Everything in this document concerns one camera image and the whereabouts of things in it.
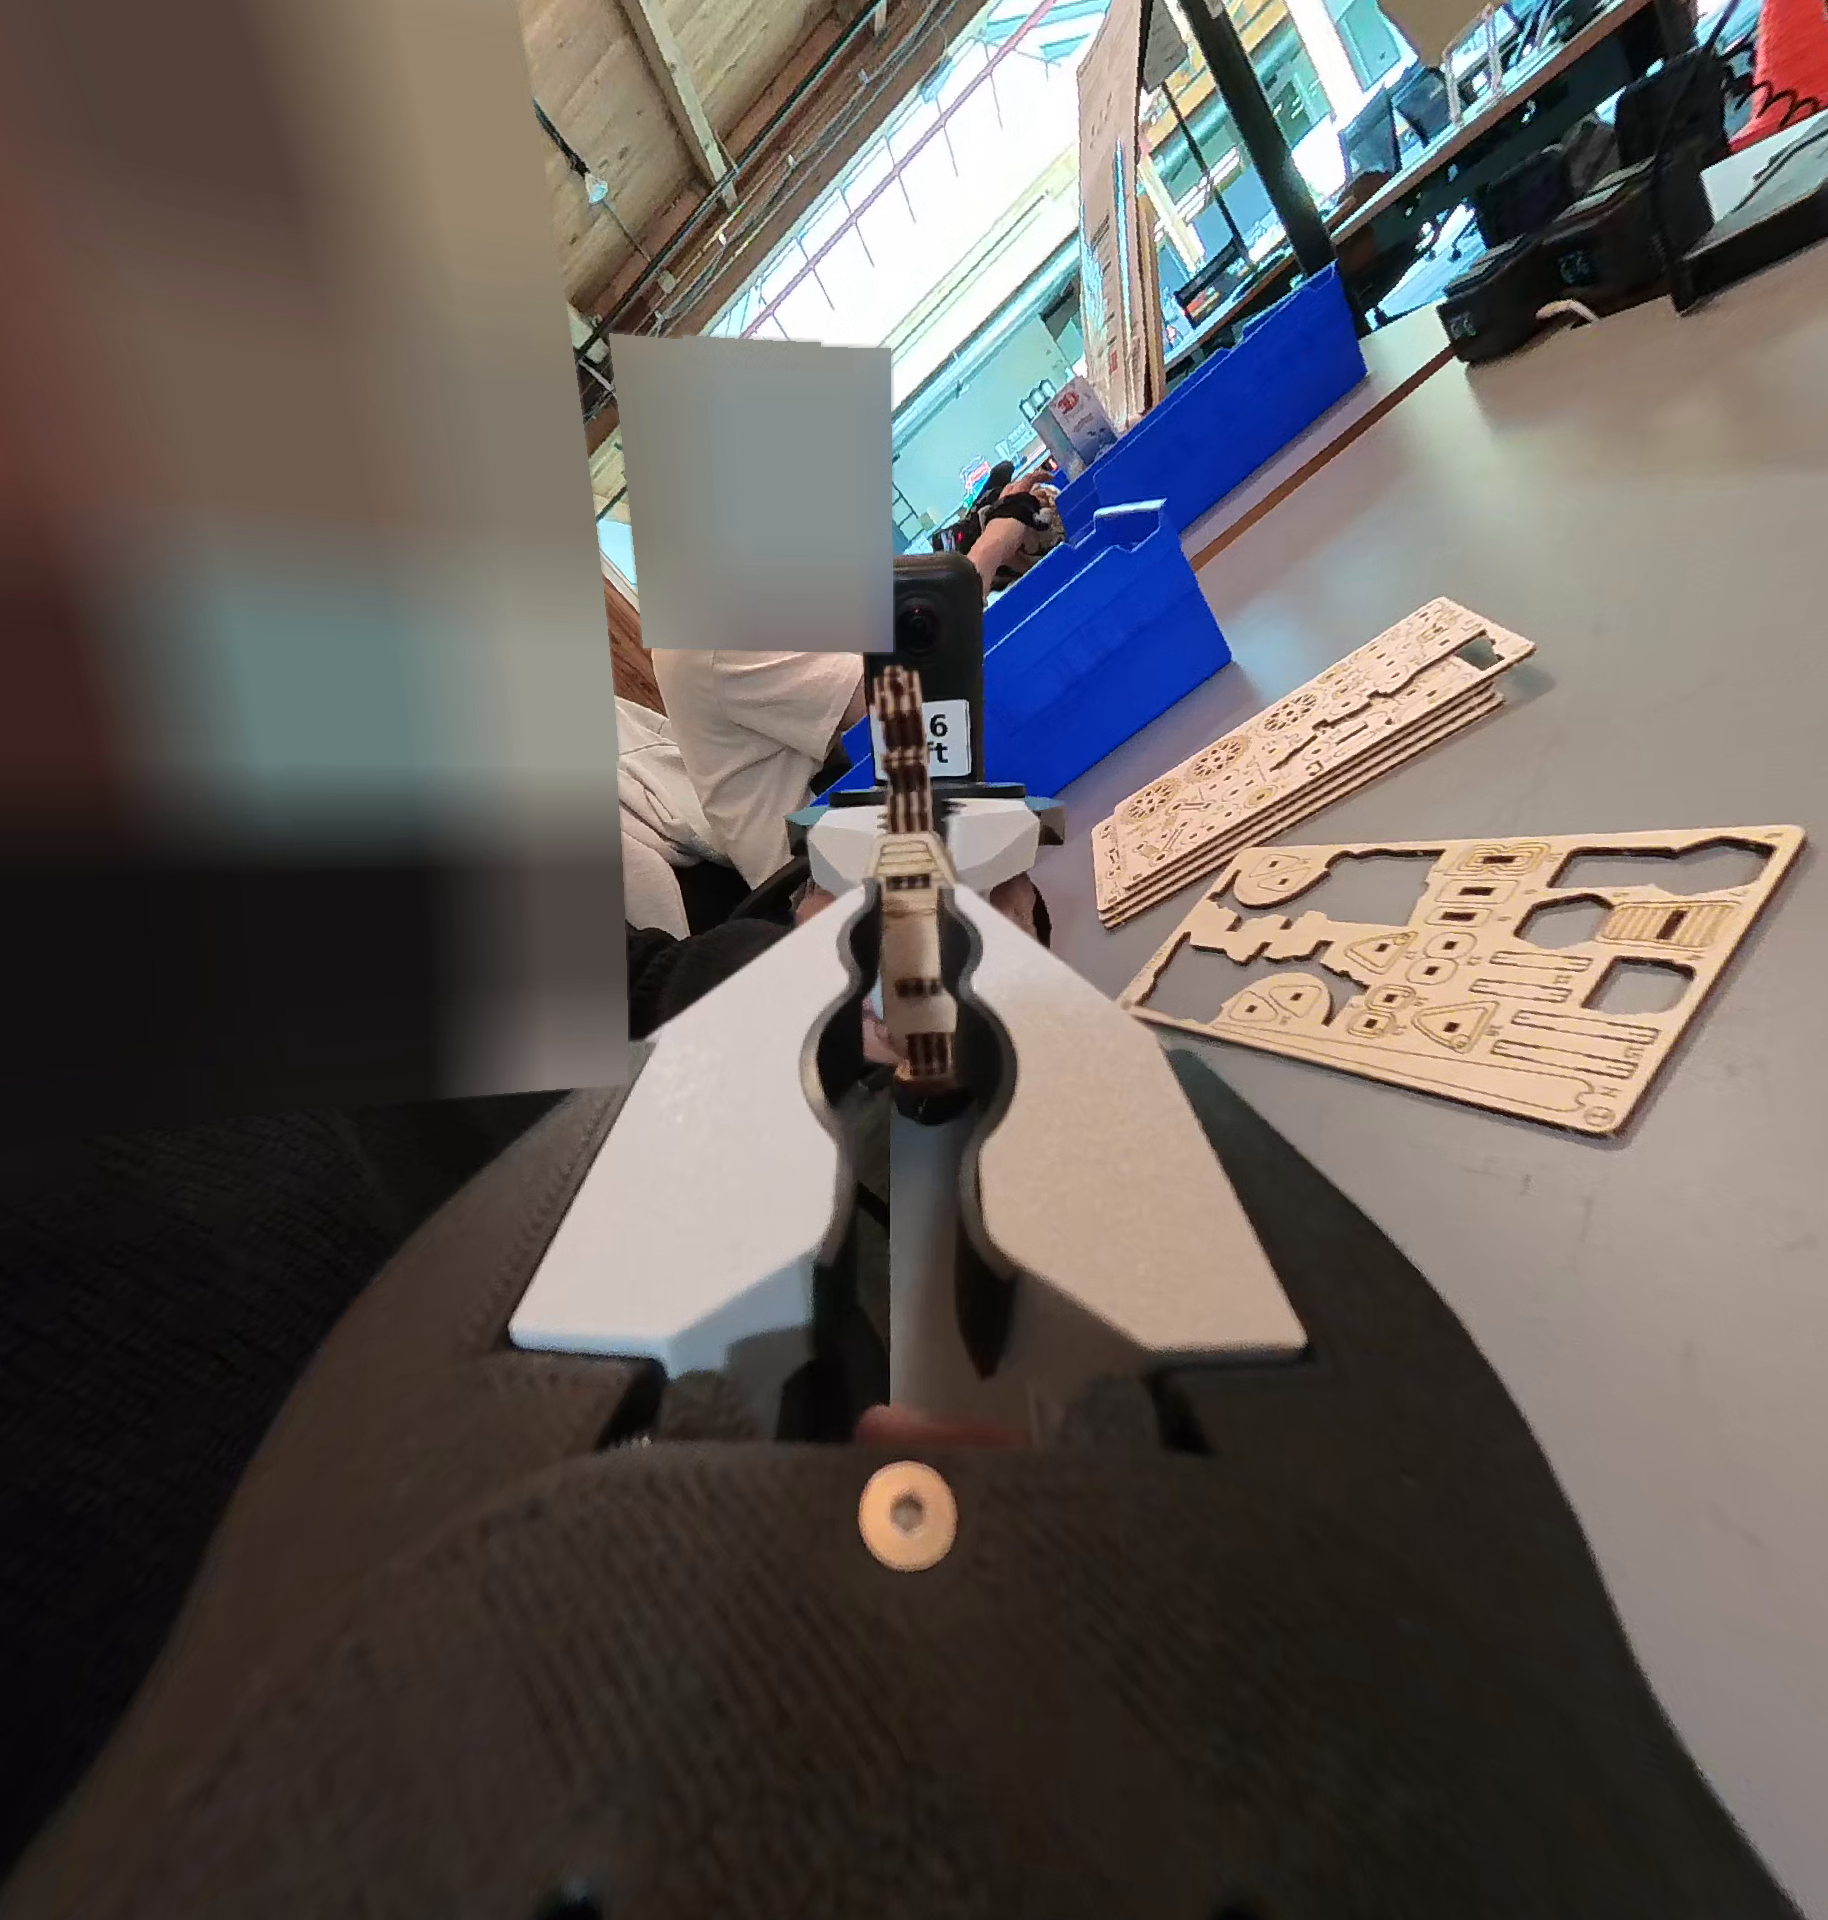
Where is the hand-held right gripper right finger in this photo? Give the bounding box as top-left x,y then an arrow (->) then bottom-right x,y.
936,884 -> 1309,1404

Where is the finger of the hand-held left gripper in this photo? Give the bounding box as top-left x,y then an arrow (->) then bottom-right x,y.
932,799 -> 1046,905
806,808 -> 896,893

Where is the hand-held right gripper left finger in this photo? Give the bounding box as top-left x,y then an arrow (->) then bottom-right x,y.
509,884 -> 893,1374

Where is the wooden model assembly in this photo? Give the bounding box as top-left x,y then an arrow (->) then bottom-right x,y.
869,666 -> 957,1084

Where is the person's left forearm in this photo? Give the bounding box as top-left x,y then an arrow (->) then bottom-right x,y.
629,914 -> 809,1044

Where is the grey desk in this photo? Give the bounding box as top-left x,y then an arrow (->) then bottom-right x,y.
1041,226 -> 1828,1920

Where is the black handheld device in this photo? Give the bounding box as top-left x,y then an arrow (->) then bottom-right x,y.
951,465 -> 1065,548

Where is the small blue storage bin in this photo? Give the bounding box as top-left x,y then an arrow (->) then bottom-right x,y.
841,499 -> 1234,798

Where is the light grey jacket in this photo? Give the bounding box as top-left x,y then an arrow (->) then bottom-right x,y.
618,703 -> 736,909

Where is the white red product box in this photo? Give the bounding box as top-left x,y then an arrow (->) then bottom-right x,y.
1032,375 -> 1119,467

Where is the stack of wooden puzzle sheets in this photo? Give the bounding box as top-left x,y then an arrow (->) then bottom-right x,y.
1090,599 -> 1538,933

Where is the long blue storage bin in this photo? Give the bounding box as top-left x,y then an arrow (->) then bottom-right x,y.
1056,261 -> 1369,548

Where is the cut-out wooden puzzle sheet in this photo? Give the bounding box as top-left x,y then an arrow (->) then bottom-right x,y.
1121,824 -> 1809,1144

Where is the cardboard display board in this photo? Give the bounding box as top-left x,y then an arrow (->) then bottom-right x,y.
1077,0 -> 1200,408

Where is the person's black sweater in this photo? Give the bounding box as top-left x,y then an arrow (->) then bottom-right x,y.
0,1087 -> 629,1920

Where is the black equipment case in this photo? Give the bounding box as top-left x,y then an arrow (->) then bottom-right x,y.
1437,254 -> 1568,366
1513,180 -> 1695,323

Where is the black flat device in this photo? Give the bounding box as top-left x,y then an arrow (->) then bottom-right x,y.
1678,105 -> 1828,308

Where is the black steel post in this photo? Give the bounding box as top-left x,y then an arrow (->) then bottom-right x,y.
1177,0 -> 1336,273

